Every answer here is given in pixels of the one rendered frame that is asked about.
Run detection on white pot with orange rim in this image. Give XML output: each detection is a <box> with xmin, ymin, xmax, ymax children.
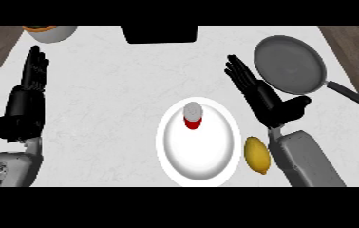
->
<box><xmin>20</xmin><ymin>26</ymin><xmax>78</xmax><ymax>45</ymax></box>

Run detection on red can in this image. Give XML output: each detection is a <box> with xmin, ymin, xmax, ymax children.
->
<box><xmin>182</xmin><ymin>101</ymin><xmax>205</xmax><ymax>131</ymax></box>

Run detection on yellow lemon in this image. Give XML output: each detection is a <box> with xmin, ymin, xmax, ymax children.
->
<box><xmin>242</xmin><ymin>136</ymin><xmax>272</xmax><ymax>176</ymax></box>

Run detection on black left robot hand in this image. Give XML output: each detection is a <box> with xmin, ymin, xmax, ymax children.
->
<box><xmin>0</xmin><ymin>45</ymin><xmax>50</xmax><ymax>143</ymax></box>

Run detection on white plate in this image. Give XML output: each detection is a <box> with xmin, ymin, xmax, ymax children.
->
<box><xmin>153</xmin><ymin>96</ymin><xmax>242</xmax><ymax>188</ymax></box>

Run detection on grey frying pan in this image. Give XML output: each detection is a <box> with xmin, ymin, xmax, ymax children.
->
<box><xmin>252</xmin><ymin>34</ymin><xmax>359</xmax><ymax>105</ymax></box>

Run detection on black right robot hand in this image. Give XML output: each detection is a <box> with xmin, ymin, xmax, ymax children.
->
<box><xmin>223</xmin><ymin>54</ymin><xmax>313</xmax><ymax>130</ymax></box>

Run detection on black appliance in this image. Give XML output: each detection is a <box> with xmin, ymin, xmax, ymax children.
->
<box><xmin>119</xmin><ymin>26</ymin><xmax>199</xmax><ymax>45</ymax></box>

